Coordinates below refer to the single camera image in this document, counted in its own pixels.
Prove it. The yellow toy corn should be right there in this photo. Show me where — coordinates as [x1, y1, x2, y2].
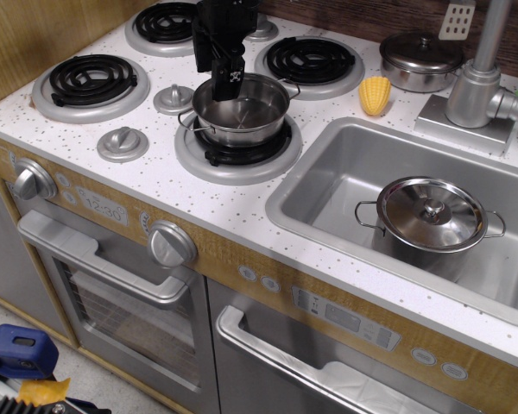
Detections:
[358, 76, 391, 116]

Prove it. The yellow tape piece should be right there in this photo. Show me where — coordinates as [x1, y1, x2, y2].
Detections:
[16, 378, 71, 406]

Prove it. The grey stovetop knob back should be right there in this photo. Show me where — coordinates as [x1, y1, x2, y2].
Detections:
[246, 13, 279, 42]

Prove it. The small steel pan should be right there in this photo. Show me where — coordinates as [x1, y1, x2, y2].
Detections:
[179, 73, 300, 147]

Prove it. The grey toy faucet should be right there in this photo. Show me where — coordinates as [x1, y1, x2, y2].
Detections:
[414, 1, 518, 155]

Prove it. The front right stove burner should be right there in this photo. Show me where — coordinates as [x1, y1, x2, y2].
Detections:
[174, 115, 302, 185]

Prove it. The white slotted spatula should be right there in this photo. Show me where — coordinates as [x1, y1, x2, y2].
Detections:
[439, 0, 476, 41]

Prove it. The oven dial knob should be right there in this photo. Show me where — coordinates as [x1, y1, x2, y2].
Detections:
[13, 158, 58, 200]
[147, 220, 198, 268]

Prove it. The back right stove burner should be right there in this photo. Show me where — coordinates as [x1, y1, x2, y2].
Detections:
[254, 36, 365, 101]

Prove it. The grey stovetop knob front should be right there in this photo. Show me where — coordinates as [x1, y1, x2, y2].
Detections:
[97, 127, 149, 163]

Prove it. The dishwasher door with handle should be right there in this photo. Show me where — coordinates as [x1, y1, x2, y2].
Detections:
[209, 281, 502, 413]

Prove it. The lidded steel pot on counter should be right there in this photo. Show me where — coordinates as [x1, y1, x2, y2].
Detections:
[379, 31, 464, 93]

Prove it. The stove burner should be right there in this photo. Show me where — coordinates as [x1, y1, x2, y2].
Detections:
[174, 115, 302, 185]
[31, 54, 150, 124]
[254, 36, 365, 101]
[124, 2, 197, 58]

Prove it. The grey stovetop knob middle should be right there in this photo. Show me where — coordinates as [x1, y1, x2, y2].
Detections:
[153, 84, 194, 116]

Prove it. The front left stove burner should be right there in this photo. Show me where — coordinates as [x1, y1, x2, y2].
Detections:
[31, 54, 150, 124]

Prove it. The right oven dial knob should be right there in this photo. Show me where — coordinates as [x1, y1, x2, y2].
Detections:
[147, 220, 198, 268]

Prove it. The blue clamp tool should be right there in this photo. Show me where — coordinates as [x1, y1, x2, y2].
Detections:
[0, 324, 59, 380]

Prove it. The grey stovetop knob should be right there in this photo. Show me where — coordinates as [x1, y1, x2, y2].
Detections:
[97, 127, 149, 163]
[153, 84, 194, 116]
[246, 13, 279, 42]

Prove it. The back left stove burner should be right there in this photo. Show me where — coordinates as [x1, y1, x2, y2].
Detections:
[124, 2, 197, 58]

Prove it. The left oven dial knob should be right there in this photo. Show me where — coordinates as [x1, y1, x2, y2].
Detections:
[13, 158, 58, 200]

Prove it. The oven door with handle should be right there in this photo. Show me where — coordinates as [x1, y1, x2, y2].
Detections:
[17, 204, 220, 413]

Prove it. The grey sink basin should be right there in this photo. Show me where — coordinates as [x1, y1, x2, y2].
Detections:
[266, 118, 518, 326]

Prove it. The lidded steel pot in sink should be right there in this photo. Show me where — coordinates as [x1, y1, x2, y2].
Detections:
[355, 176, 507, 282]

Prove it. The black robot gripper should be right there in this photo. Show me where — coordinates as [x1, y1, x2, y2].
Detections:
[193, 1, 259, 102]

